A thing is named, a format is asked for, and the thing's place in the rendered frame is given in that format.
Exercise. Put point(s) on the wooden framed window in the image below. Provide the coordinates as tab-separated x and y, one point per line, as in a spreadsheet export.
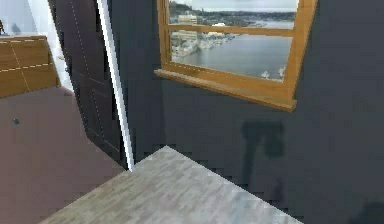
233	83

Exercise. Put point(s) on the dark room door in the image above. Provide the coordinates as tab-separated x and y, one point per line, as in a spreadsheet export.
90	83

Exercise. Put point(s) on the brown wooden cupboard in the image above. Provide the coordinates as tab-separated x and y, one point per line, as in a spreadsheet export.
23	66

